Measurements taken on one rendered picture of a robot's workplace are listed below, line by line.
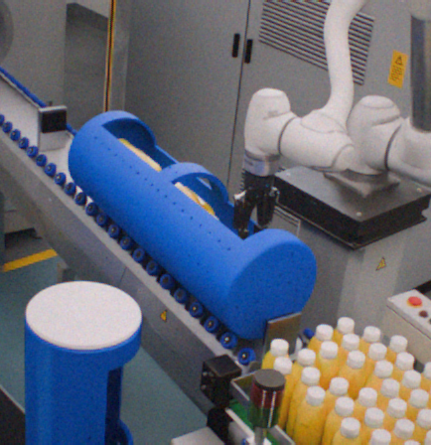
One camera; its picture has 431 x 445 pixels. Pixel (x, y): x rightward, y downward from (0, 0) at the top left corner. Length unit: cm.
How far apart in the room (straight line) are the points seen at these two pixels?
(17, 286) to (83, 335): 208
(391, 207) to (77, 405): 114
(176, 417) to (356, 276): 102
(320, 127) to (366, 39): 183
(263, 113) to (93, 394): 78
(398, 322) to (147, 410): 149
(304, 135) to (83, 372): 76
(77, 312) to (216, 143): 265
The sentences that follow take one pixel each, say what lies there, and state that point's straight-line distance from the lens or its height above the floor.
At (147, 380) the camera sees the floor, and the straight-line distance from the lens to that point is 374.
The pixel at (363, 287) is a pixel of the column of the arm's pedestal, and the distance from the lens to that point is 298.
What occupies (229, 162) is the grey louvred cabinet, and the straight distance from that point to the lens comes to 476.
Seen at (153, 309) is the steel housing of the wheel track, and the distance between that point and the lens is 260.
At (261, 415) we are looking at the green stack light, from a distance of 178.
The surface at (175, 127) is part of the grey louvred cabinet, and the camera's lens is 505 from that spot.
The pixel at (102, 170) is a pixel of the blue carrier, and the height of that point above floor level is 115.
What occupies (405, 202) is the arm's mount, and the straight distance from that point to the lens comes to 287.
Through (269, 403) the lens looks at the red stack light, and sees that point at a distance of 176.
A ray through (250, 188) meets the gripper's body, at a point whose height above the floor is 129.
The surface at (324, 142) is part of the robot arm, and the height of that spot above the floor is 149.
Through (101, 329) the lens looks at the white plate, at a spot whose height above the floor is 104.
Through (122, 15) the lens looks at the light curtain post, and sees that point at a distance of 345.
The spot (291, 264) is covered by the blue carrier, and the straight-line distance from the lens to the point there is 231.
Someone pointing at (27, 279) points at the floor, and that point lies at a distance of 431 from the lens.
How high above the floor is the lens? 233
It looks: 28 degrees down
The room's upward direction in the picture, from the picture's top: 7 degrees clockwise
